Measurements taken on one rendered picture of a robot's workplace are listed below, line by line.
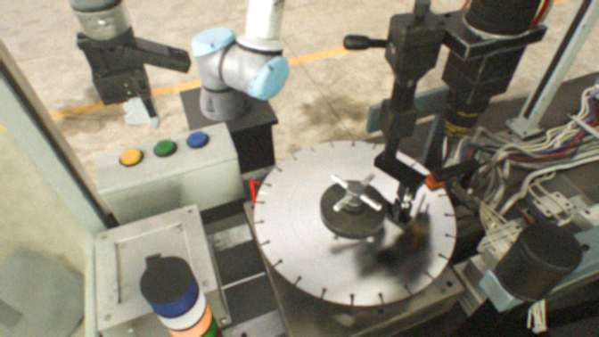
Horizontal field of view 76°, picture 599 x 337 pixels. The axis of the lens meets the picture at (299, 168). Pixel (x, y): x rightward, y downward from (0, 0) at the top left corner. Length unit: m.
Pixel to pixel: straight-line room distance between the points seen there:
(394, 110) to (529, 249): 0.24
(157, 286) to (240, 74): 0.70
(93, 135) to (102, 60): 1.80
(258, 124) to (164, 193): 0.38
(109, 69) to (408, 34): 0.49
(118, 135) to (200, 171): 1.63
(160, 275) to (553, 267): 0.37
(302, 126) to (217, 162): 1.44
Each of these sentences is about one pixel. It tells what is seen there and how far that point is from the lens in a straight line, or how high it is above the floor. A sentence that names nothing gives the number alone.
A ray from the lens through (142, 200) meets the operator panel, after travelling 0.87.
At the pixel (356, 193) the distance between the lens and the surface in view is 0.60.
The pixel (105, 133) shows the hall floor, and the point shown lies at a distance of 2.49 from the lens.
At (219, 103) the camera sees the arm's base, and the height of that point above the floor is 0.80.
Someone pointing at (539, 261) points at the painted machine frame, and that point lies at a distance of 0.46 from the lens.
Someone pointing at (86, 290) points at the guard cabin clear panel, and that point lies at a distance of 0.79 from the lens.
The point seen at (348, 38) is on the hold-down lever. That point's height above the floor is 1.22.
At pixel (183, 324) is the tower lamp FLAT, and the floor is 1.11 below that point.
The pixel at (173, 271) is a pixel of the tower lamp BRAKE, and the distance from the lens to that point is 0.37.
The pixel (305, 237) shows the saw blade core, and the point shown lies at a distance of 0.61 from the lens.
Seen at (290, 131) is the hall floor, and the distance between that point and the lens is 2.20.
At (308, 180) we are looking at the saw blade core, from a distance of 0.69.
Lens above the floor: 1.47
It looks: 48 degrees down
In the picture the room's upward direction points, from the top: 2 degrees counter-clockwise
